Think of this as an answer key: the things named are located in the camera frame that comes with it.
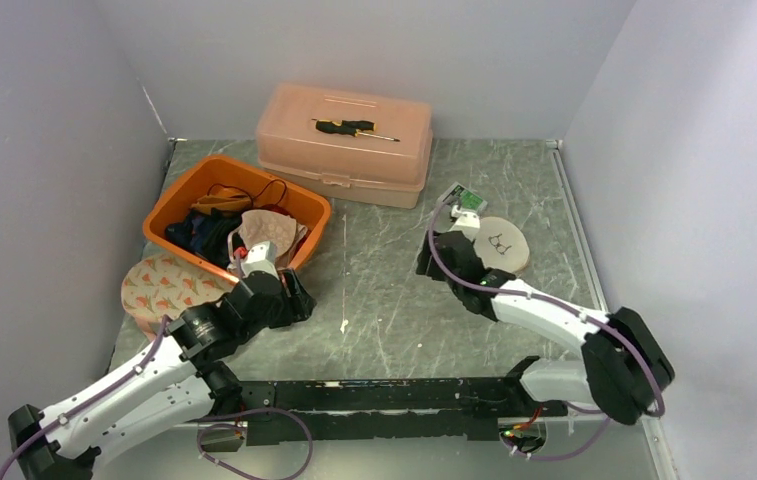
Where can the dark blue cloth garment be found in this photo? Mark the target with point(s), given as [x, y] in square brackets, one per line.
[185, 234]

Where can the black cloth garment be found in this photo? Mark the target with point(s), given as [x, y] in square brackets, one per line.
[209, 235]

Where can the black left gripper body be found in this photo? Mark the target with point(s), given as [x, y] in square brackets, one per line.
[288, 308]

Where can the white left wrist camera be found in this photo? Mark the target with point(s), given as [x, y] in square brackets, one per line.
[259, 258]

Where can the small green-labelled plastic box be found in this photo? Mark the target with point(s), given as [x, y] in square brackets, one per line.
[462, 197]

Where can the beige lace bra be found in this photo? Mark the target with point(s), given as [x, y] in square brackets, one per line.
[257, 226]

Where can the black yellow screwdriver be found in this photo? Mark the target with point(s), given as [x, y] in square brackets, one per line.
[353, 128]

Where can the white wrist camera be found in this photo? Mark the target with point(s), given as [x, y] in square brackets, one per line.
[259, 258]
[465, 221]

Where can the orange plastic basin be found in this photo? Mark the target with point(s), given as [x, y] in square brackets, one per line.
[308, 208]

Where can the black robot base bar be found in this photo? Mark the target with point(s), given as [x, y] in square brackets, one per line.
[475, 408]

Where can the pink translucent toolbox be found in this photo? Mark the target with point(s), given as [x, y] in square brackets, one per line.
[361, 169]

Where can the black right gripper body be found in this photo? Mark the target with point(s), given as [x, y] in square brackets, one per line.
[436, 268]

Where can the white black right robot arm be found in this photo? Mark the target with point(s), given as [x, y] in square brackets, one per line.
[620, 368]

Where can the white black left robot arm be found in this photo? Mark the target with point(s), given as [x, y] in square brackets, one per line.
[179, 377]

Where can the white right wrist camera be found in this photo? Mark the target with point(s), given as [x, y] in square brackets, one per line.
[465, 221]

